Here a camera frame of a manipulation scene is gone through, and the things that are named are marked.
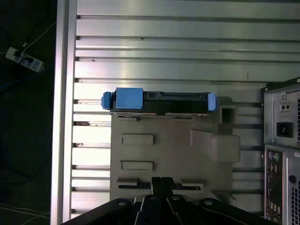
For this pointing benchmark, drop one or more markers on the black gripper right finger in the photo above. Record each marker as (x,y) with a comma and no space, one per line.
(178,211)

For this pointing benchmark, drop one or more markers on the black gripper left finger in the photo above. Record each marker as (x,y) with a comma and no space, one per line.
(150,211)

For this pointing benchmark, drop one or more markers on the hard disk in blue carrier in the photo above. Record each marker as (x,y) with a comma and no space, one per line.
(131,98)

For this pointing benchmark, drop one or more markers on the gray plastic parts rack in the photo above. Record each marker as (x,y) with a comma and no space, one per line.
(173,150)

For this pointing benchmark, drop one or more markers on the black and silver PC case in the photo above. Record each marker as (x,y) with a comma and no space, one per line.
(287,164)

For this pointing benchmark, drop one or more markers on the silver power supply unit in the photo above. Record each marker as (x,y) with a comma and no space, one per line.
(284,117)

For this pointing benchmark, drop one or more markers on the white power strip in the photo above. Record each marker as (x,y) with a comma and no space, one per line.
(23,58)

